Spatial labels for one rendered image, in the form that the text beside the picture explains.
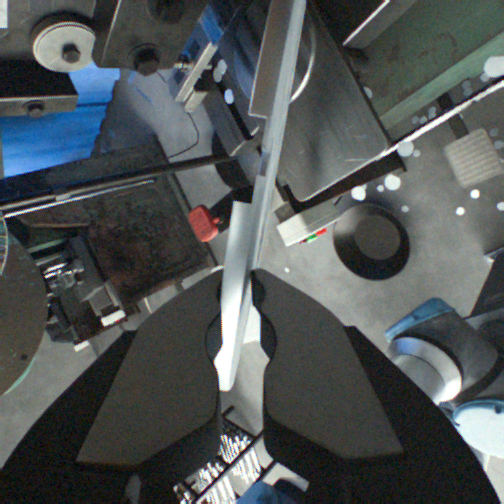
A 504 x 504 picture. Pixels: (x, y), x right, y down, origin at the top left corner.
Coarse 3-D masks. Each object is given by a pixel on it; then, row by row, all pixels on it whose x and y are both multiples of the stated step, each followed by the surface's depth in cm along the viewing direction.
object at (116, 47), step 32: (0, 0) 21; (32, 0) 22; (64, 0) 24; (96, 0) 25; (128, 0) 23; (160, 0) 24; (192, 0) 26; (0, 32) 23; (32, 32) 25; (64, 32) 25; (96, 32) 26; (128, 32) 26; (160, 32) 28; (64, 64) 28; (96, 64) 28; (128, 64) 29; (160, 64) 32
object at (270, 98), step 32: (288, 0) 9; (288, 32) 9; (288, 64) 12; (256, 96) 9; (288, 96) 23; (256, 192) 10; (256, 224) 10; (256, 256) 18; (224, 288) 11; (224, 320) 11; (224, 352) 13; (224, 384) 15
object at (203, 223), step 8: (200, 208) 62; (192, 216) 65; (200, 216) 62; (208, 216) 62; (216, 216) 66; (192, 224) 66; (200, 224) 64; (208, 224) 62; (200, 232) 64; (208, 232) 62; (216, 232) 62; (208, 240) 65
